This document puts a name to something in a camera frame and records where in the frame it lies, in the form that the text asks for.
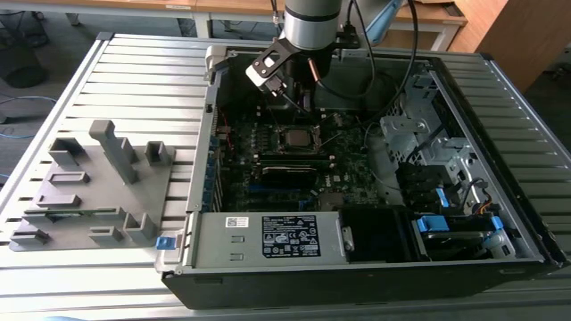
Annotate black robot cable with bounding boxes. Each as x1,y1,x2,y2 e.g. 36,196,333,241
363,0,420,130

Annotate chipset heat sink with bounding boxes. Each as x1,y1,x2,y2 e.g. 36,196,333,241
319,191,345,207

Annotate coloured power wires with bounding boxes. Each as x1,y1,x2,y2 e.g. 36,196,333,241
475,199,499,217

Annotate black RAM slot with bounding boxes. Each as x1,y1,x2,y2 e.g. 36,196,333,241
260,152,335,161
260,159,336,168

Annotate wooden cabinet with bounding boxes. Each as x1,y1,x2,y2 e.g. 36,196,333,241
448,0,571,93

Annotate grey sleeved wire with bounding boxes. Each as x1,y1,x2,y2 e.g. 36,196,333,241
363,120,385,150
371,167,403,193

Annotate grey parts rack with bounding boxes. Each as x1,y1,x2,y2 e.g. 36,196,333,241
6,119,179,252

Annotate copper cable connector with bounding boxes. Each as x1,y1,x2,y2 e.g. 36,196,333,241
305,57,321,84

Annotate green motherboard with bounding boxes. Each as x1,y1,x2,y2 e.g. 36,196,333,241
213,106,405,213

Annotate grey power supply unit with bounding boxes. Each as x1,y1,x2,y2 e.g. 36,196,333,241
176,211,349,269

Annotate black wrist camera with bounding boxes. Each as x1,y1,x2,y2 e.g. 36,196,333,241
336,23,360,47

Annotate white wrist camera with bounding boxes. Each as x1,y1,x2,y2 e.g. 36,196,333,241
244,38,291,98

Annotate CPU socket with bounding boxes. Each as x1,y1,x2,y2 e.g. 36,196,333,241
276,124,327,155

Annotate CPU with silver top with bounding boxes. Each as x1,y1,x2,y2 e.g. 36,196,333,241
284,128,313,147

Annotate black hard disk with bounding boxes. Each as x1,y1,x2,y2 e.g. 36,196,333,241
421,230,488,261

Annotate black open PC case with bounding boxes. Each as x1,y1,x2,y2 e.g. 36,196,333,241
153,45,571,311

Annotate black power supply label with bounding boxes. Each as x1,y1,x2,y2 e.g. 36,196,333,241
260,214,323,258

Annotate green RAM stick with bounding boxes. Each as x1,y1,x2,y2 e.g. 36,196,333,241
42,207,120,223

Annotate black waste bin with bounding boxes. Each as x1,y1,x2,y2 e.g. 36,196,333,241
0,43,49,90

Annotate black wire basket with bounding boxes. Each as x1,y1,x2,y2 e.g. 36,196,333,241
0,9,49,47

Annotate metal locking lever wire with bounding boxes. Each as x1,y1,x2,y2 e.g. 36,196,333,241
317,130,345,150
265,104,281,131

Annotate black disk cable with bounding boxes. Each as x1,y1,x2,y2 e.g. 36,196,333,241
459,176,488,210

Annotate black drive bay bracket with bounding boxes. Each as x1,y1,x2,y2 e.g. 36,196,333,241
395,162,460,215

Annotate wooden top desk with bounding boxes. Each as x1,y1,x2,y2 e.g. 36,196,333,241
193,0,468,51
0,0,200,27

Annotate black expansion card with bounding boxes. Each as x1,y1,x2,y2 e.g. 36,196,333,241
260,165,321,189

